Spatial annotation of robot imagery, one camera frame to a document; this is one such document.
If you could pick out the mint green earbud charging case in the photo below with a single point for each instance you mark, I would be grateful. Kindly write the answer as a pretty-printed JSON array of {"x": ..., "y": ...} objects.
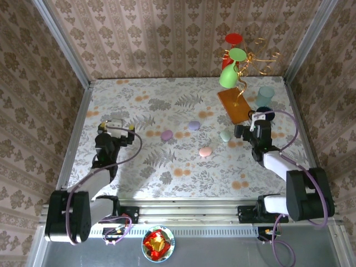
[{"x": 225, "y": 136}]

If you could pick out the magenta earbud charging case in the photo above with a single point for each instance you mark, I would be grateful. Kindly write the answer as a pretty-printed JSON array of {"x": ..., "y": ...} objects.
[{"x": 167, "y": 135}]

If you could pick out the pink earbud charging case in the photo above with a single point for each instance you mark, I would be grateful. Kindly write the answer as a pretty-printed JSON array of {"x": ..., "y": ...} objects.
[{"x": 205, "y": 152}]

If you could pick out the lavender earbud charging case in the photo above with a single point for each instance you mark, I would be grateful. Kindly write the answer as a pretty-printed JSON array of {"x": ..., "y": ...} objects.
[{"x": 193, "y": 125}]

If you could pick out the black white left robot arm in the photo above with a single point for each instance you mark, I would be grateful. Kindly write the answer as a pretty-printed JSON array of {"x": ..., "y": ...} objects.
[{"x": 69, "y": 217}]

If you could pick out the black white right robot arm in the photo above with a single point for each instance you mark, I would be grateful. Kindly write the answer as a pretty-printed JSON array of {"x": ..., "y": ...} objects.
[{"x": 308, "y": 194}]

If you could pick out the dark blue mug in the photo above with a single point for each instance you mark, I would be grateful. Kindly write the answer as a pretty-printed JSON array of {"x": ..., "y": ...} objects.
[{"x": 267, "y": 110}]

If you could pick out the translucent teal cup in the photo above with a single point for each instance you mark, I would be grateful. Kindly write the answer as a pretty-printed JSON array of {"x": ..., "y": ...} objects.
[{"x": 265, "y": 96}]

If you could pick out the green plastic wine glass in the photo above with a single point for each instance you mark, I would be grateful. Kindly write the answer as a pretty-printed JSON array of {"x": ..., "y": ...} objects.
[{"x": 228, "y": 78}]

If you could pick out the red plastic wine glass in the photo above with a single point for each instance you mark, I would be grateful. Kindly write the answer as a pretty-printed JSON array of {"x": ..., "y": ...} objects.
[{"x": 233, "y": 38}]

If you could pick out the red gold foil candies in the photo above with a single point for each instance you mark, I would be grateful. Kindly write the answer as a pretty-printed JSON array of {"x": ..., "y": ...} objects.
[{"x": 155, "y": 242}]

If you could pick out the grey metal shelf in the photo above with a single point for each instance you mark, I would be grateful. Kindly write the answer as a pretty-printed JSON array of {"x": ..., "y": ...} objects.
[{"x": 222, "y": 250}]

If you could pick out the glass bowl blue rim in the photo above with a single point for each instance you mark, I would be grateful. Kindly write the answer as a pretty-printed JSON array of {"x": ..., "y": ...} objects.
[{"x": 172, "y": 243}]

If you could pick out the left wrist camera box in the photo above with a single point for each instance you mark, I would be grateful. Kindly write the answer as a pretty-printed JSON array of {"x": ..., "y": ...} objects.
[{"x": 115, "y": 128}]

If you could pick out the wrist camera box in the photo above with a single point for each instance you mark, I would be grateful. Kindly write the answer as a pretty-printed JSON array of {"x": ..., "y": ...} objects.
[
  {"x": 257, "y": 122},
  {"x": 115, "y": 128}
]

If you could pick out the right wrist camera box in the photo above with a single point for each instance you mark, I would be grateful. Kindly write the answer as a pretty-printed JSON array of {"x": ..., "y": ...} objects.
[{"x": 257, "y": 122}]

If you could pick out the aluminium side rail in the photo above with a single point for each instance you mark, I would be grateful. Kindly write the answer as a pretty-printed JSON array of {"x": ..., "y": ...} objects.
[
  {"x": 304, "y": 133},
  {"x": 80, "y": 116}
]

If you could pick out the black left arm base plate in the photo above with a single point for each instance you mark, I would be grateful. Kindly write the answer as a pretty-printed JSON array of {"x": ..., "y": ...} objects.
[{"x": 130, "y": 214}]

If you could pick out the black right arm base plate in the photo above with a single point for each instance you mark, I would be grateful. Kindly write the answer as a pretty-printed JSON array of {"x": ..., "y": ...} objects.
[{"x": 244, "y": 214}]

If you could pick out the wide aluminium frame rail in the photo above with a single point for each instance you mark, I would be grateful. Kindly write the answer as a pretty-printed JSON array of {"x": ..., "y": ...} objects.
[{"x": 189, "y": 211}]

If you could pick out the aluminium frame post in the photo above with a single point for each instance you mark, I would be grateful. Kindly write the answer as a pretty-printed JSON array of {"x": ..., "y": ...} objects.
[
  {"x": 61, "y": 41},
  {"x": 308, "y": 41}
]

